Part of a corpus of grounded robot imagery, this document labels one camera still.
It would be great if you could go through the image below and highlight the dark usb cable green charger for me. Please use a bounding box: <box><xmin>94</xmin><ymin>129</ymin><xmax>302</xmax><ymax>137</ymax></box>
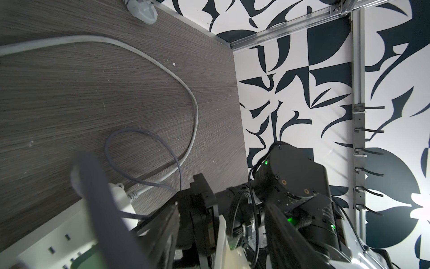
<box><xmin>70</xmin><ymin>129</ymin><xmax>184</xmax><ymax>269</ymax></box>

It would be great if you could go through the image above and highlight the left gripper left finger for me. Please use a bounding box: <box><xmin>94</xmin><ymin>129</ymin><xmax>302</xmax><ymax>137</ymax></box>
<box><xmin>132</xmin><ymin>202</ymin><xmax>180</xmax><ymax>269</ymax></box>

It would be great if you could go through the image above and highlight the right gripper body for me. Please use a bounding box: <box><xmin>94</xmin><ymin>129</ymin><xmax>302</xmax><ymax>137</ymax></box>
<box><xmin>174</xmin><ymin>174</ymin><xmax>219</xmax><ymax>269</ymax></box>

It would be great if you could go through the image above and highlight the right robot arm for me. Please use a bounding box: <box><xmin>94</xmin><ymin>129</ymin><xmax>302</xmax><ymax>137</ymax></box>
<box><xmin>173</xmin><ymin>142</ymin><xmax>394</xmax><ymax>269</ymax></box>

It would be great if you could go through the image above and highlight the grey power strip cord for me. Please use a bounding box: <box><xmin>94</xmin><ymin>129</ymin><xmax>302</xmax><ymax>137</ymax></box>
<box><xmin>0</xmin><ymin>0</ymin><xmax>199</xmax><ymax>202</ymax></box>

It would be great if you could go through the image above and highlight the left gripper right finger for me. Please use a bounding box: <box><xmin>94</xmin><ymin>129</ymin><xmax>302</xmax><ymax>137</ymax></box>
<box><xmin>264</xmin><ymin>204</ymin><xmax>332</xmax><ymax>269</ymax></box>

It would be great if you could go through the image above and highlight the black wall hook rack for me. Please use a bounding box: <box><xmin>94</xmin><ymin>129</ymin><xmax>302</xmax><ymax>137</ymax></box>
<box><xmin>352</xmin><ymin>103</ymin><xmax>384</xmax><ymax>216</ymax></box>

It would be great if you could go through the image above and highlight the white power strip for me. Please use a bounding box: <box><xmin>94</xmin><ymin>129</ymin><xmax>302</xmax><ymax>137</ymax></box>
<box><xmin>0</xmin><ymin>183</ymin><xmax>137</xmax><ymax>269</ymax></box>

